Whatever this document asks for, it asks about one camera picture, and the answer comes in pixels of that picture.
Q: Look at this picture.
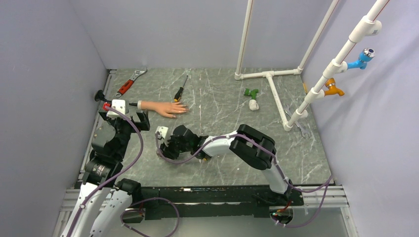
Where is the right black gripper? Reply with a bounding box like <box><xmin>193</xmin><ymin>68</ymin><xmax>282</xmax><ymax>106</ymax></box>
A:
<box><xmin>160</xmin><ymin>135</ymin><xmax>192</xmax><ymax>160</ymax></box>

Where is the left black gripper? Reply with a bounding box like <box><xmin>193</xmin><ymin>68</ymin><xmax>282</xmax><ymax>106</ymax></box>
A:
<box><xmin>100</xmin><ymin>109</ymin><xmax>149</xmax><ymax>159</ymax></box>

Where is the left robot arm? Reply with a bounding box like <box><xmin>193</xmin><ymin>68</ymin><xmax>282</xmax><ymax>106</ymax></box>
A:
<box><xmin>61</xmin><ymin>109</ymin><xmax>150</xmax><ymax>237</ymax></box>

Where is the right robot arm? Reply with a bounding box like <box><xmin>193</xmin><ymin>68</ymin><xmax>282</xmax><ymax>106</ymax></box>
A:
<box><xmin>155</xmin><ymin>124</ymin><xmax>292</xmax><ymax>205</ymax></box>

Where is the mannequin hand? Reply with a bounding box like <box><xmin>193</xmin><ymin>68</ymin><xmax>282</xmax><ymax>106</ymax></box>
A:
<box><xmin>137</xmin><ymin>101</ymin><xmax>188</xmax><ymax>119</ymax></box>

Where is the far black yellow screwdriver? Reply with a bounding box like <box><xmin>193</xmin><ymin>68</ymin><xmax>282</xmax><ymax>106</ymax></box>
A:
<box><xmin>173</xmin><ymin>75</ymin><xmax>189</xmax><ymax>102</ymax></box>

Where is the green white pipe fitting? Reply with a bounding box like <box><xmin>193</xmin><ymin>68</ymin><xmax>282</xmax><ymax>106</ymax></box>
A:
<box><xmin>244</xmin><ymin>88</ymin><xmax>259</xmax><ymax>111</ymax></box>

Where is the silver spanner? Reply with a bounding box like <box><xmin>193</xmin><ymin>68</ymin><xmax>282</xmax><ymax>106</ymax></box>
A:
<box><xmin>284</xmin><ymin>104</ymin><xmax>310</xmax><ymax>139</ymax></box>

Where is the orange pipe valve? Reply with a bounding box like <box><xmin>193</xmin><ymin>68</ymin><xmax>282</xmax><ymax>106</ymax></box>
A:
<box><xmin>324</xmin><ymin>78</ymin><xmax>345</xmax><ymax>96</ymax></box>

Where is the blue pipe valve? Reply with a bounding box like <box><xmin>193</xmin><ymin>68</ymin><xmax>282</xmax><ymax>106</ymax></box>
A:
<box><xmin>347</xmin><ymin>48</ymin><xmax>375</xmax><ymax>70</ymax></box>

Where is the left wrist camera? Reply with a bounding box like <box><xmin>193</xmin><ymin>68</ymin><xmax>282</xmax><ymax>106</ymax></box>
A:
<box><xmin>102</xmin><ymin>99</ymin><xmax>128</xmax><ymax>119</ymax></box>

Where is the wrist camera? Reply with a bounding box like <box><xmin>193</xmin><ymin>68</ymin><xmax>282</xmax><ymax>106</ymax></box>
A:
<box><xmin>155</xmin><ymin>126</ymin><xmax>168</xmax><ymax>141</ymax></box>
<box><xmin>102</xmin><ymin>99</ymin><xmax>128</xmax><ymax>119</ymax></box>

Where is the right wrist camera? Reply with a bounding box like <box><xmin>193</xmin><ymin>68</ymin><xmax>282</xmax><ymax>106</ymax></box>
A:
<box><xmin>155</xmin><ymin>126</ymin><xmax>168</xmax><ymax>141</ymax></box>

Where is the black hand stand cable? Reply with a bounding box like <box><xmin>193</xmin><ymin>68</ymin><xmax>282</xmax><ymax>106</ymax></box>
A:
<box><xmin>94</xmin><ymin>89</ymin><xmax>138</xmax><ymax>107</ymax></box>

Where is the red handled adjustable wrench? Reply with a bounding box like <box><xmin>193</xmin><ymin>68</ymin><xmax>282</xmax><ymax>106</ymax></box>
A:
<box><xmin>115</xmin><ymin>67</ymin><xmax>148</xmax><ymax>98</ymax></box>

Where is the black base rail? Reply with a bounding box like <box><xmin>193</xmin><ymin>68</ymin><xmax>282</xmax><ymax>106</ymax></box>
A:
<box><xmin>116</xmin><ymin>182</ymin><xmax>304</xmax><ymax>220</ymax></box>

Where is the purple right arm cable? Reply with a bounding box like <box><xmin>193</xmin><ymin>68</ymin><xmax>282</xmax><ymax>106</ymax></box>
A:
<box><xmin>155</xmin><ymin>131</ymin><xmax>334</xmax><ymax>229</ymax></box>

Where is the white pvc pipe frame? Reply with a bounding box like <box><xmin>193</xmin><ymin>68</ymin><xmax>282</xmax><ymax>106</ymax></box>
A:
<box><xmin>234</xmin><ymin>0</ymin><xmax>390</xmax><ymax>131</ymax></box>

